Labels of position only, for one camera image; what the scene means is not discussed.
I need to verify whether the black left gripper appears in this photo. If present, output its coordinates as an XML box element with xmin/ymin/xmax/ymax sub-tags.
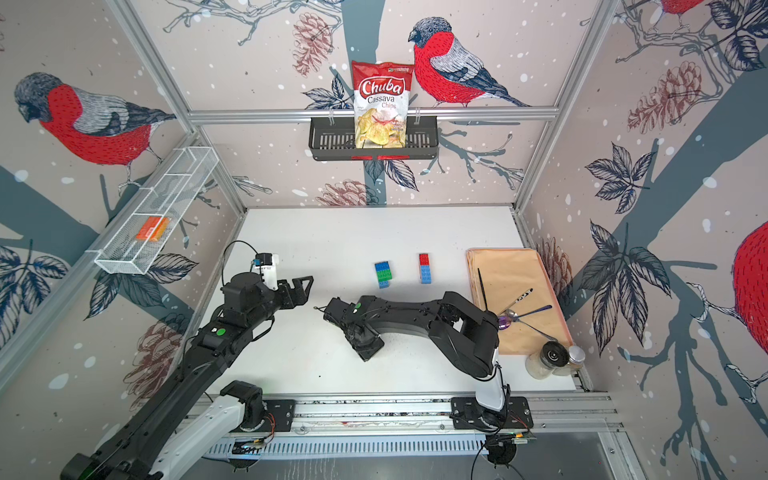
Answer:
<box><xmin>246</xmin><ymin>274</ymin><xmax>314</xmax><ymax>330</ymax></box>

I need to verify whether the green lego brick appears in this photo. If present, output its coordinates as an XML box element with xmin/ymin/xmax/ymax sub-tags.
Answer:
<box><xmin>376</xmin><ymin>268</ymin><xmax>393</xmax><ymax>283</ymax></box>

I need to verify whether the light blue long lego brick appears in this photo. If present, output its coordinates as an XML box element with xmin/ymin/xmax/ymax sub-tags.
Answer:
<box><xmin>419</xmin><ymin>264</ymin><xmax>432</xmax><ymax>284</ymax></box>

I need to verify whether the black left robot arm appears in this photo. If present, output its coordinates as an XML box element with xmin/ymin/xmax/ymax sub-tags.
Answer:
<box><xmin>60</xmin><ymin>272</ymin><xmax>314</xmax><ymax>479</ymax></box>

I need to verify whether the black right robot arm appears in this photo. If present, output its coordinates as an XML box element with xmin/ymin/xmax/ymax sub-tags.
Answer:
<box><xmin>319</xmin><ymin>291</ymin><xmax>509</xmax><ymax>434</ymax></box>

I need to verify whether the black spoon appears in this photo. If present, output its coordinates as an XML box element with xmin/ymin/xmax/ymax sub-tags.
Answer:
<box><xmin>477</xmin><ymin>268</ymin><xmax>488</xmax><ymax>311</ymax></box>

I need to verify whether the purple spoon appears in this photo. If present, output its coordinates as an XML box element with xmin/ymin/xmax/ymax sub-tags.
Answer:
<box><xmin>498</xmin><ymin>305</ymin><xmax>553</xmax><ymax>330</ymax></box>

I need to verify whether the orange red block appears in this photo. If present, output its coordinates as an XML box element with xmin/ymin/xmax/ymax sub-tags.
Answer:
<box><xmin>136</xmin><ymin>216</ymin><xmax>170</xmax><ymax>242</ymax></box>

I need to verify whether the tan wooden tray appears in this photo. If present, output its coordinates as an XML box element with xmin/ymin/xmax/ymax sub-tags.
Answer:
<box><xmin>466</xmin><ymin>249</ymin><xmax>573</xmax><ymax>355</ymax></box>

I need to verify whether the metal fork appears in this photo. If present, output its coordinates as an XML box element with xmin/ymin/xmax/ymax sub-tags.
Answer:
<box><xmin>502</xmin><ymin>288</ymin><xmax>534</xmax><ymax>315</ymax></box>

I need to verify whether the clear bottle black cap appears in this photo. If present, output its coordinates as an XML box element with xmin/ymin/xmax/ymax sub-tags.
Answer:
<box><xmin>525</xmin><ymin>341</ymin><xmax>586</xmax><ymax>380</ymax></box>

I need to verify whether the Chuba cassava chips bag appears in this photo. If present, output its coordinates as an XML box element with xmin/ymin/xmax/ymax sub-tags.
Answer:
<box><xmin>352</xmin><ymin>62</ymin><xmax>414</xmax><ymax>149</ymax></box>

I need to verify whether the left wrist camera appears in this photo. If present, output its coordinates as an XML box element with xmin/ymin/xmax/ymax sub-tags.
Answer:
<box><xmin>251</xmin><ymin>253</ymin><xmax>279</xmax><ymax>290</ymax></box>

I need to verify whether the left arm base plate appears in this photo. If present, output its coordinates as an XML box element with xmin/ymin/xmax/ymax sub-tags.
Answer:
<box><xmin>255</xmin><ymin>399</ymin><xmax>297</xmax><ymax>434</ymax></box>

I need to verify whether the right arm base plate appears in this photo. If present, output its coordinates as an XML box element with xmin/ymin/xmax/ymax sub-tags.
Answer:
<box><xmin>449</xmin><ymin>396</ymin><xmax>534</xmax><ymax>433</ymax></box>

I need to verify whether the white wire shelf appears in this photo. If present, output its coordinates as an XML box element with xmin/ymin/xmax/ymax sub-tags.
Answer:
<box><xmin>86</xmin><ymin>146</ymin><xmax>219</xmax><ymax>275</ymax></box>

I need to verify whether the black wire basket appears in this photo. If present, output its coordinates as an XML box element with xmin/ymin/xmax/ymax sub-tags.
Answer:
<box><xmin>308</xmin><ymin>116</ymin><xmax>439</xmax><ymax>161</ymax></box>

